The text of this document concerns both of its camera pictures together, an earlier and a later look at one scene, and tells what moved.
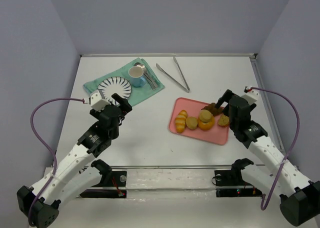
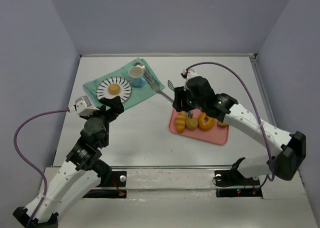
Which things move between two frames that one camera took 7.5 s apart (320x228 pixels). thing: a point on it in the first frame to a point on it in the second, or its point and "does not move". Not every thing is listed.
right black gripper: x=227 y=100 to x=179 y=99
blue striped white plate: x=113 y=85 does not move
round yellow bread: x=205 y=115 to x=114 y=89
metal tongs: x=186 y=90 to x=157 y=89
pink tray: x=217 y=134 does not move
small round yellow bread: x=191 y=122 does not move
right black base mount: x=229 y=184 does not move
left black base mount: x=109 y=178 does not move
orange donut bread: x=207 y=125 does not move
